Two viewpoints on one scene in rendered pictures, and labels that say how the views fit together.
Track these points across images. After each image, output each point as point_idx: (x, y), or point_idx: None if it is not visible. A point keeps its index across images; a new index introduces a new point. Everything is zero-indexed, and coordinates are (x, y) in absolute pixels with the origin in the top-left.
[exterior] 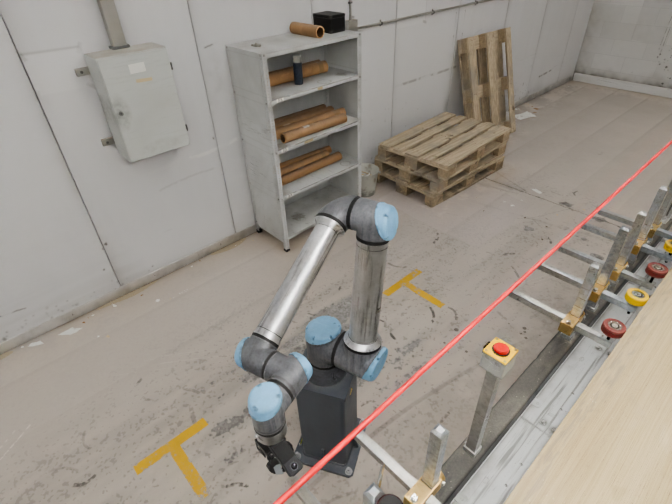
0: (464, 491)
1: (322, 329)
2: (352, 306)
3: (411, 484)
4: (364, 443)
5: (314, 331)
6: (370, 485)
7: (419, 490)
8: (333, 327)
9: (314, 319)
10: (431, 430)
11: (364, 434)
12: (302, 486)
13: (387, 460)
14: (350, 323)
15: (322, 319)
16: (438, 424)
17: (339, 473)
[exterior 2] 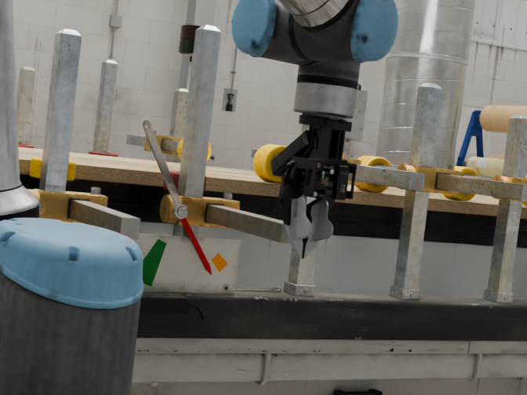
0: None
1: (78, 231)
2: (13, 49)
3: (83, 201)
4: (126, 214)
5: (110, 237)
6: (208, 29)
7: (79, 193)
8: (34, 222)
9: (82, 247)
10: (79, 34)
11: (118, 215)
12: (270, 219)
13: (100, 207)
14: (15, 128)
15: (52, 237)
16: (64, 30)
17: None
